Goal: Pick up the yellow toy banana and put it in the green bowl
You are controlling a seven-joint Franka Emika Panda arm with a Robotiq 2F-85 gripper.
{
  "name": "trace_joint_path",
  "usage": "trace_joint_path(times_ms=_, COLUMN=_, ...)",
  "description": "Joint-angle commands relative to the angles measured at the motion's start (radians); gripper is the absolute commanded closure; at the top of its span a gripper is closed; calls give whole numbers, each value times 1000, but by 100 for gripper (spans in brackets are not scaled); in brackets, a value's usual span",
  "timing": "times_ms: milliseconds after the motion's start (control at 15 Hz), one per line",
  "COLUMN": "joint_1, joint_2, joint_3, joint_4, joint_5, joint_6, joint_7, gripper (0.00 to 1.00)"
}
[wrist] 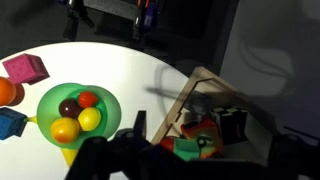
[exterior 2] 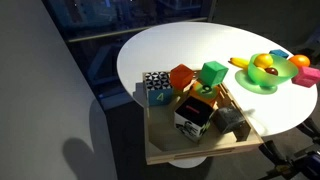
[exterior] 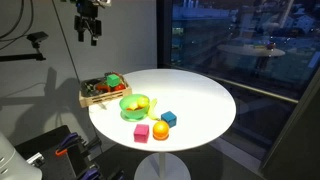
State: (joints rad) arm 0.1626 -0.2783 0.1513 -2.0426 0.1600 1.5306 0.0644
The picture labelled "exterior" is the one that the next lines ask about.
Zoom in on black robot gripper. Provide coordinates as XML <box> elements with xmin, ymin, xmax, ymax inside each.
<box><xmin>73</xmin><ymin>0</ymin><xmax>103</xmax><ymax>47</ymax></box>

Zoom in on yellow toy banana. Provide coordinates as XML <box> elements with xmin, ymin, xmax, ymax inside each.
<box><xmin>147</xmin><ymin>98</ymin><xmax>162</xmax><ymax>121</ymax></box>

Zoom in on green toy cube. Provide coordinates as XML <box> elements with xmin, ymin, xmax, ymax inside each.
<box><xmin>106</xmin><ymin>73</ymin><xmax>121</xmax><ymax>89</ymax></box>

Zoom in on red-orange toy fruit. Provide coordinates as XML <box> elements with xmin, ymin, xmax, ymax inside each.
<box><xmin>96</xmin><ymin>82</ymin><xmax>112</xmax><ymax>93</ymax></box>

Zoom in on red toy tomato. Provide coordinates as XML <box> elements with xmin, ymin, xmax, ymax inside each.
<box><xmin>112</xmin><ymin>83</ymin><xmax>127</xmax><ymax>93</ymax></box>

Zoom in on green plastic bowl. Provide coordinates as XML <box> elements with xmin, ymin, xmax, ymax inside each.
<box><xmin>119</xmin><ymin>93</ymin><xmax>151</xmax><ymax>122</ymax></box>

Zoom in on pink toy cube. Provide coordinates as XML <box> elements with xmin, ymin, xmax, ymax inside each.
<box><xmin>133</xmin><ymin>123</ymin><xmax>150</xmax><ymax>144</ymax></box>

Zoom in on blue toy cube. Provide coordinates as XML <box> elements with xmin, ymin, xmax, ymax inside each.
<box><xmin>160</xmin><ymin>110</ymin><xmax>178</xmax><ymax>129</ymax></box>

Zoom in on orange toy fruit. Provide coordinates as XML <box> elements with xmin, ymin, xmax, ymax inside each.
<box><xmin>152</xmin><ymin>120</ymin><xmax>171</xmax><ymax>141</ymax></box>

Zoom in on wooden slatted crate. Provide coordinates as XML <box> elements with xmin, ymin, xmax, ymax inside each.
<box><xmin>78</xmin><ymin>71</ymin><xmax>133</xmax><ymax>109</ymax></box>

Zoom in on purple clamp with orange tip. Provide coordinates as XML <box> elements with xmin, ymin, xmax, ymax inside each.
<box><xmin>54</xmin><ymin>131</ymin><xmax>83</xmax><ymax>157</ymax></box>

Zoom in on black equipment cart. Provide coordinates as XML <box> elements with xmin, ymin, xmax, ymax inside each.
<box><xmin>14</xmin><ymin>124</ymin><xmax>126</xmax><ymax>180</ymax></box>

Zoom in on white rounded machine housing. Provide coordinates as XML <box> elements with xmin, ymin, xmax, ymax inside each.
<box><xmin>0</xmin><ymin>131</ymin><xmax>43</xmax><ymax>180</ymax></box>

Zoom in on thin black hanging cable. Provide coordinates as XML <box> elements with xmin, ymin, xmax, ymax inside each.
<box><xmin>51</xmin><ymin>0</ymin><xmax>82</xmax><ymax>82</ymax></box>

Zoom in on black camera on stand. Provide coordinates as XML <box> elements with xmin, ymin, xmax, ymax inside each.
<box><xmin>26</xmin><ymin>31</ymin><xmax>50</xmax><ymax>50</ymax></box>

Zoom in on black looped wall cables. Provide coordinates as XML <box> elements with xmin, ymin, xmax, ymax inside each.
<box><xmin>0</xmin><ymin>0</ymin><xmax>35</xmax><ymax>52</ymax></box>

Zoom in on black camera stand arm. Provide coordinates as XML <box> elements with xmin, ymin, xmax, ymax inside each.
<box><xmin>0</xmin><ymin>48</ymin><xmax>47</xmax><ymax>63</ymax></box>

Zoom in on white table pedestal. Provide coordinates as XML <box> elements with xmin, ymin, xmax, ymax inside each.
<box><xmin>133</xmin><ymin>151</ymin><xmax>192</xmax><ymax>180</ymax></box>

